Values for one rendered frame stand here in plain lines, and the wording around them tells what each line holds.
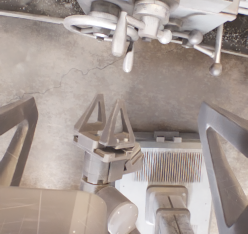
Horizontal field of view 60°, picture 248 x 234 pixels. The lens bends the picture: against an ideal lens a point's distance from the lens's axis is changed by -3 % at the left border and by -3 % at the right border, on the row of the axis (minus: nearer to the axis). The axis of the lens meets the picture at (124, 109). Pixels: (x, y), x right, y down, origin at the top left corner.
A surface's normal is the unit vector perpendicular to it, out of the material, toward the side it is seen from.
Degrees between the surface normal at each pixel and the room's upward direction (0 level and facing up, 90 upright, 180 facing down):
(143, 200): 0
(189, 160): 0
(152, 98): 0
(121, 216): 37
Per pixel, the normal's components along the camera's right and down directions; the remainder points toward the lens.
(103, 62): -0.01, 0.13
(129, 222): 0.59, 0.21
